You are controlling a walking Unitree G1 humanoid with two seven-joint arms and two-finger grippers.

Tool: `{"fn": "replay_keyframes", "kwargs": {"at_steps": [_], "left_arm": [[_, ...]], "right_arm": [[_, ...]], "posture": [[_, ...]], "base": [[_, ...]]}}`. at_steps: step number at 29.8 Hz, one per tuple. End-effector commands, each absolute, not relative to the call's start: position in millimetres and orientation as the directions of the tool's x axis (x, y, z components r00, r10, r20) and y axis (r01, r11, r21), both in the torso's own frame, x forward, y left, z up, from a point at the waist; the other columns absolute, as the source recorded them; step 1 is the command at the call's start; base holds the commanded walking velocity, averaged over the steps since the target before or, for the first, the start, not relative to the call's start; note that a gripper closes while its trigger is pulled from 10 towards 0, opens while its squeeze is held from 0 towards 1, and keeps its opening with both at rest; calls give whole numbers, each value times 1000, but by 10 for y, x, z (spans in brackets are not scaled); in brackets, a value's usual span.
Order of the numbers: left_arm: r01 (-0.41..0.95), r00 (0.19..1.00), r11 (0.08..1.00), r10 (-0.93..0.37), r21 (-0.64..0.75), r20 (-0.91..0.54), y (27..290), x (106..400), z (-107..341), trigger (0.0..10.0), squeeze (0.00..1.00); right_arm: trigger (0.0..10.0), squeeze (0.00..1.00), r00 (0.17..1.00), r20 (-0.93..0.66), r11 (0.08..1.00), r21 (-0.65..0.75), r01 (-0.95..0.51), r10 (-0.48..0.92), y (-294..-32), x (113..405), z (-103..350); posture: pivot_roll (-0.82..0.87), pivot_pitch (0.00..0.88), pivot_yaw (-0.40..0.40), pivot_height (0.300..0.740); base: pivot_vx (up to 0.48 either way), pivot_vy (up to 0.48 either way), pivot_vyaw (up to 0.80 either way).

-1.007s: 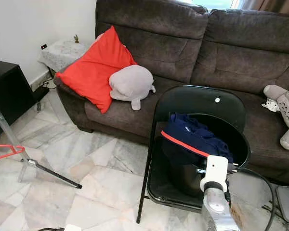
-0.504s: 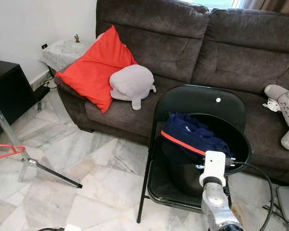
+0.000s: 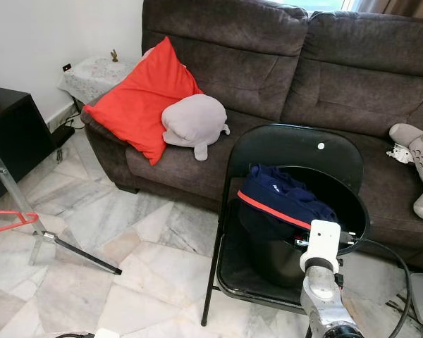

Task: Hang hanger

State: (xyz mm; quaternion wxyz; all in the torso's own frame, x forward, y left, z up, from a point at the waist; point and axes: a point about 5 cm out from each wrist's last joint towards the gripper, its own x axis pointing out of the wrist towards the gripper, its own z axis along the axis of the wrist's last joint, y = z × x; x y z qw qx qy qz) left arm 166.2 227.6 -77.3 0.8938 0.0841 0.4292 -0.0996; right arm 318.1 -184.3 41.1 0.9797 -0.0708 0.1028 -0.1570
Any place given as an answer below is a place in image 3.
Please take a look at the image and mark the navy garment with red stripe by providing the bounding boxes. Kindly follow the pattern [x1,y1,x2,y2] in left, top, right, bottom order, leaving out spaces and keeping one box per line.
[237,164,339,232]

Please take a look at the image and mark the red wire clothes hanger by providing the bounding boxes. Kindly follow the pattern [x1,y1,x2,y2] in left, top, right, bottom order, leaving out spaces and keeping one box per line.
[0,209,40,237]

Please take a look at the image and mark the black round basket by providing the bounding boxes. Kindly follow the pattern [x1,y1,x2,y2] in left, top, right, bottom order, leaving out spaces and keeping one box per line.
[236,164,372,289]

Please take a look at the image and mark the black folding chair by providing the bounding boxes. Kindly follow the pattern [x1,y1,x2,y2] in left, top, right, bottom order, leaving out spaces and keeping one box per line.
[201,123,372,328]

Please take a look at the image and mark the plain grey plush toy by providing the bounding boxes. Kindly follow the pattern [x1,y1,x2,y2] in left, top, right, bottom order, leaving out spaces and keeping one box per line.
[161,94,231,161]

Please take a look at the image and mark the dark brown sofa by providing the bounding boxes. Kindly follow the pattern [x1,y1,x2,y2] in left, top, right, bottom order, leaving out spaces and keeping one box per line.
[80,0,423,272]

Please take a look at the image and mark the red cushion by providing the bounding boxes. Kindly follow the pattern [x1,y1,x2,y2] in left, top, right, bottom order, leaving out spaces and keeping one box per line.
[82,36,204,166]

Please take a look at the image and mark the silver clothes rack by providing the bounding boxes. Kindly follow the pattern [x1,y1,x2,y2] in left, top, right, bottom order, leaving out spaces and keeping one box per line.
[0,113,123,275]

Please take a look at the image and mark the brown curtain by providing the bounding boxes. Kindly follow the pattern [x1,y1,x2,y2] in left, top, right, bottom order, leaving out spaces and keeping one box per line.
[358,0,423,20]

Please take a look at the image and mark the white lace side table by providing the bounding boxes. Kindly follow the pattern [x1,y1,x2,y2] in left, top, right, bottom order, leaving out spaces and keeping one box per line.
[58,55,140,106]

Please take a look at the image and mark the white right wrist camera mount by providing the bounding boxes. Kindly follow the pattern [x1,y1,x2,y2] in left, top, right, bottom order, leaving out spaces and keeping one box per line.
[300,220,341,274]

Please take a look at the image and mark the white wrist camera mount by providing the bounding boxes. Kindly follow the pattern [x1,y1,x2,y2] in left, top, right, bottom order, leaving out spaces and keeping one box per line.
[300,220,341,274]
[92,327,122,338]

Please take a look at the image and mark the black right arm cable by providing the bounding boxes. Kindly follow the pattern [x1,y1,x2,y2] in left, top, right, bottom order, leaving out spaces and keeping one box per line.
[337,231,413,338]

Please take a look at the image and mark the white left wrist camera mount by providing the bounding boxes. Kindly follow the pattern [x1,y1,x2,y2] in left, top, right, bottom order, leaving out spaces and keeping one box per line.
[92,327,122,338]

